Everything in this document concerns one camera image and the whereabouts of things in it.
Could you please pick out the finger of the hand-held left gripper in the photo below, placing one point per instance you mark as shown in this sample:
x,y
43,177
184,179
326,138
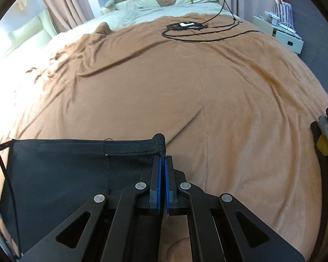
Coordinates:
x,y
4,144

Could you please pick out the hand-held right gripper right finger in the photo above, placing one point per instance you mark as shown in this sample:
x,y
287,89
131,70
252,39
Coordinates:
x,y
168,180

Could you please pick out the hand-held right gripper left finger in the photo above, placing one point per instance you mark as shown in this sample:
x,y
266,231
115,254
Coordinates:
x,y
159,180

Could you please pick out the black mesh shorts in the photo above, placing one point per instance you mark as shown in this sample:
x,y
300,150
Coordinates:
x,y
57,163

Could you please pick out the brown blanket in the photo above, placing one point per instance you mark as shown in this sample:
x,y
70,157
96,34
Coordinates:
x,y
180,101

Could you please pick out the cream padded headboard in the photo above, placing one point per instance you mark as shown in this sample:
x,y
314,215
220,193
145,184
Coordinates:
x,y
30,30

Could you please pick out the black device with white label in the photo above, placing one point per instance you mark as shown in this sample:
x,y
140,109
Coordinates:
x,y
180,26

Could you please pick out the black yellow cloth bundle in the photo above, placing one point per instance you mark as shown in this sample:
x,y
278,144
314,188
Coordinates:
x,y
323,144

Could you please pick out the white nightstand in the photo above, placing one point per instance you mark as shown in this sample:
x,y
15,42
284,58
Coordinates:
x,y
286,42

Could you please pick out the striped gift bag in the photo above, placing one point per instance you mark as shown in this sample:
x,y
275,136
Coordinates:
x,y
285,13

